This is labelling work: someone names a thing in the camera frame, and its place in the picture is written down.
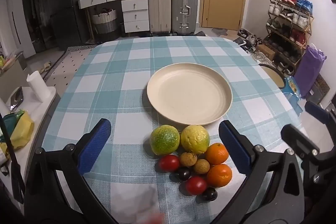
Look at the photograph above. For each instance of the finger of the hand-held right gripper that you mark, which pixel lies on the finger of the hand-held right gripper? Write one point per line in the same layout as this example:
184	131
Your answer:
299	138
315	109

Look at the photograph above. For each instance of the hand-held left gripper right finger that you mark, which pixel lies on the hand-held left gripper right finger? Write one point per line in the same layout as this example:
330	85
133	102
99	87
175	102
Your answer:
235	146

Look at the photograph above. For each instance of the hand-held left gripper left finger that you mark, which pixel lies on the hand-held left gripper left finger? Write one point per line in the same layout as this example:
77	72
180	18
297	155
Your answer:
94	146

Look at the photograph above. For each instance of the orange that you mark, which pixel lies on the orange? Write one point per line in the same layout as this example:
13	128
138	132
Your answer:
217	153
220	175

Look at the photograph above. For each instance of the yellow-green citrus fruit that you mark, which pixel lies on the yellow-green citrus fruit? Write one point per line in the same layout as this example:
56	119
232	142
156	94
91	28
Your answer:
195	139

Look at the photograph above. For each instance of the brown longan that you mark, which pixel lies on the brown longan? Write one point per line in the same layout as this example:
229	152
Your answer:
188	159
202	166

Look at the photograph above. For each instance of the dark purple plum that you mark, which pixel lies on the dark purple plum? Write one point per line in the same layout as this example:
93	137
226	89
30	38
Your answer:
210	194
183	173

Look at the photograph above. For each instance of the red cherry tomato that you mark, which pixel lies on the red cherry tomato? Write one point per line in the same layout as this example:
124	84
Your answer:
169	163
196	185

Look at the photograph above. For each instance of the cream round plate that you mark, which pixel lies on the cream round plate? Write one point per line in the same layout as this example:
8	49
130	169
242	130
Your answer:
189	94

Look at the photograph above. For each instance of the green citrus fruit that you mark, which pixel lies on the green citrus fruit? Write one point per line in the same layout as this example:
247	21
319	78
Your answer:
164	140

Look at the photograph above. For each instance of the blue snack bag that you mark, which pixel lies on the blue snack bag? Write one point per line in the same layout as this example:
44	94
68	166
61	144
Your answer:
292	87

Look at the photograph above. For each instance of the purple bag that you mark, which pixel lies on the purple bag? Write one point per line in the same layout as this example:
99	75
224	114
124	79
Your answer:
311	69

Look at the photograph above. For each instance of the white side table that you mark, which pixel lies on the white side table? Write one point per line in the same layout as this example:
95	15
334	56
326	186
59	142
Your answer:
39	111

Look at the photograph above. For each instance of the teal checked tablecloth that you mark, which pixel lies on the teal checked tablecloth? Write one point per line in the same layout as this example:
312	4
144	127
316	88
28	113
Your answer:
118	82

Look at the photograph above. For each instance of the yellow plastic bag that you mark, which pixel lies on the yellow plastic bag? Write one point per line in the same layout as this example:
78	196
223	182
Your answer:
22	132

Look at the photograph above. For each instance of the wooden shoe rack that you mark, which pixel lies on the wooden shoe rack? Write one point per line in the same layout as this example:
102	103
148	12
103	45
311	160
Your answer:
288	32

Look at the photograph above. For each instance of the white paper towel roll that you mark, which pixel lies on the white paper towel roll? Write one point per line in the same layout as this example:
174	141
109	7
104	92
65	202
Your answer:
38	87

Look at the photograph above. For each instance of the pile of shoes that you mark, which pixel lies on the pile of shoes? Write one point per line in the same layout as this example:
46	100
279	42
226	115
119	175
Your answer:
246	39

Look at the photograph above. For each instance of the grey white woven basket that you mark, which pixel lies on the grey white woven basket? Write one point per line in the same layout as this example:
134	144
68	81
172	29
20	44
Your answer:
104	22

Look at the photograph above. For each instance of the white drawer dresser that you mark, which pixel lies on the white drawer dresser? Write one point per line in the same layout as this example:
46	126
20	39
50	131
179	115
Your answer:
134	7

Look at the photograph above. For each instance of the dark grey fridge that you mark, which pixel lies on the dark grey fridge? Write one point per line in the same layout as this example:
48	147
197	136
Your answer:
68	3

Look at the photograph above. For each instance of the silver suitcase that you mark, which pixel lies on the silver suitcase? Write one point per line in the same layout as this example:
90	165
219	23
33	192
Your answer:
184	8

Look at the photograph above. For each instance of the dark glass cabinet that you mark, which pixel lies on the dark glass cabinet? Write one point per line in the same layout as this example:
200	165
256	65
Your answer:
34	8

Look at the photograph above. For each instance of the beige suitcase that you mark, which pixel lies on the beige suitcase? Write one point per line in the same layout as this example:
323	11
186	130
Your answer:
159	7

